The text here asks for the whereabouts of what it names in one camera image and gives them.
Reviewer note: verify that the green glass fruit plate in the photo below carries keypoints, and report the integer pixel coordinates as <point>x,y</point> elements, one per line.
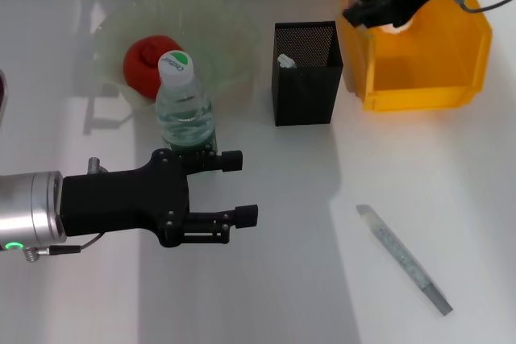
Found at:
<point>225,38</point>

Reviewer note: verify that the black mesh pen holder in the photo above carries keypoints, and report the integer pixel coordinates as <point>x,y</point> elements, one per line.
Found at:
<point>306,94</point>

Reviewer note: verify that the red-orange fruit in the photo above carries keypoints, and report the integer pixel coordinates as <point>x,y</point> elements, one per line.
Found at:
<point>139,66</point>

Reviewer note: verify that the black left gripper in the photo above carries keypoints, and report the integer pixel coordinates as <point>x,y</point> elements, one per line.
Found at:
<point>121,203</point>

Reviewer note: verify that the yellow plastic bin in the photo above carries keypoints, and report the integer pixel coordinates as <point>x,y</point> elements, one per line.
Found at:
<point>423,78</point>

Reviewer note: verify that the clear green-label water bottle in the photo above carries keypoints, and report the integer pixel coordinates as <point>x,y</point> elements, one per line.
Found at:
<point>185,110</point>

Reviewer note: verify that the white paper ball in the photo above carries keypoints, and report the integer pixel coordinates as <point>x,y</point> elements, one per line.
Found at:
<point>393,30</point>

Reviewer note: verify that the grey utility knife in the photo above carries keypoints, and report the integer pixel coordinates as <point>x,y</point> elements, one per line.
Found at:
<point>403,259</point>

